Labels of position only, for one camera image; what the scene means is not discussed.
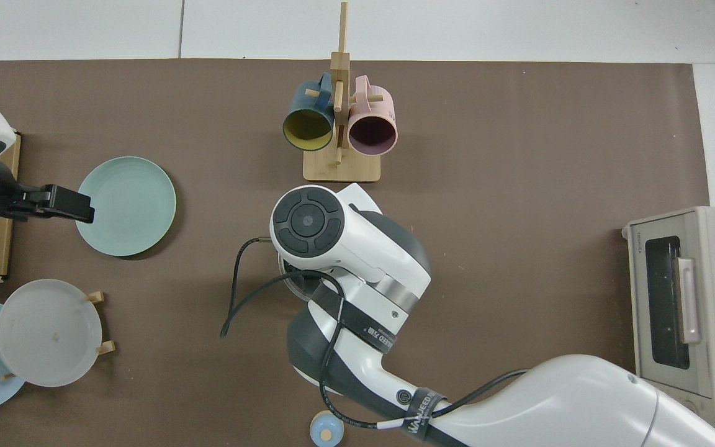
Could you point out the wooden cup stand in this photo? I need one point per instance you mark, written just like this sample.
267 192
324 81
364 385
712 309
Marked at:
342 171

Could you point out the pale toaster oven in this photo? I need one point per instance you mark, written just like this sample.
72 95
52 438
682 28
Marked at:
711 298

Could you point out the small blue round thing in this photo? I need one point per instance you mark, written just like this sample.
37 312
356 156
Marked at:
326 429

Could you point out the pink cup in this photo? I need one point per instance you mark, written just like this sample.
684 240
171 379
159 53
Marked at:
373 133

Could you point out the grey plate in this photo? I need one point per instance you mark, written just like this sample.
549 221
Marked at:
47 332

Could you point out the brown table cloth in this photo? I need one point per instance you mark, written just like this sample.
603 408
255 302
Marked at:
519 155

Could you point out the wooden plate rack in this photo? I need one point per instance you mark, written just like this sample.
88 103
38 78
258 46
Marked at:
107 347

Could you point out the glass lid with blue knob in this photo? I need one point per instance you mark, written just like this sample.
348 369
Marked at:
300 288

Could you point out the pale green plate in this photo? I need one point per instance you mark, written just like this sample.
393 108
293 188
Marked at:
128 205

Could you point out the dark teal cup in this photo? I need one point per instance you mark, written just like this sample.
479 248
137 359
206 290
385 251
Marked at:
308 130

